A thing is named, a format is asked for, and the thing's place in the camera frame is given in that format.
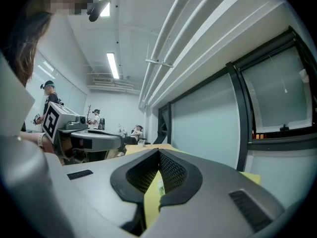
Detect white ceiling air vent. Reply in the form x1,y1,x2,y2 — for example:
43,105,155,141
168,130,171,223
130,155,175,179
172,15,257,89
93,77,115,84

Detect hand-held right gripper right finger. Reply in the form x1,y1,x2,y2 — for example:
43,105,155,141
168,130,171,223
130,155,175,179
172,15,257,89
141,148,285,238

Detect wooden table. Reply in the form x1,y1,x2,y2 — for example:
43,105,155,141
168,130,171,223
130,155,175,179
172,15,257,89
108,143,174,161

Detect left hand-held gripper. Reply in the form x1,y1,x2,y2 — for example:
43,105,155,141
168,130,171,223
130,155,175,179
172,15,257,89
41,102,124,160

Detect white flowers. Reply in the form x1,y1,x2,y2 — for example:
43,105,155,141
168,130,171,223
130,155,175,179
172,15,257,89
157,178,166,196

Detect black head-worn camera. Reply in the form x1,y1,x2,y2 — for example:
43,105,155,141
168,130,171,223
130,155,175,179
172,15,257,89
86,0,112,22

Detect long ceiling light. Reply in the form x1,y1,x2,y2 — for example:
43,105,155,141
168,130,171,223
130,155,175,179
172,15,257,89
106,53,120,80
98,0,111,17

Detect black framed window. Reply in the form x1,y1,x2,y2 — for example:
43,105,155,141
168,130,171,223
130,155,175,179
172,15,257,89
158,62,251,172
232,26,317,151

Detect yellow table mat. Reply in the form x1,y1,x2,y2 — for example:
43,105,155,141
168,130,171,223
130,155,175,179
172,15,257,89
143,146,262,229

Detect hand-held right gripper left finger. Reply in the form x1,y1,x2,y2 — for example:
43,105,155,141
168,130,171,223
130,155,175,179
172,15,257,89
47,148,159,238

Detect white ceiling pipe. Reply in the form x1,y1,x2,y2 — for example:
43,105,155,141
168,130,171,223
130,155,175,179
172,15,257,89
138,0,199,108
142,0,223,108

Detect person's left forearm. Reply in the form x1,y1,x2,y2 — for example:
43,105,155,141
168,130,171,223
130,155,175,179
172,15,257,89
19,131,55,155

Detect white pipe hanger bracket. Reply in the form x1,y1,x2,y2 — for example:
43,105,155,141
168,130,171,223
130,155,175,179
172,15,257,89
145,58,174,68

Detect white wristband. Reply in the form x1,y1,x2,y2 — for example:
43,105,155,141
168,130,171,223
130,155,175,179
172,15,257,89
37,132,47,148

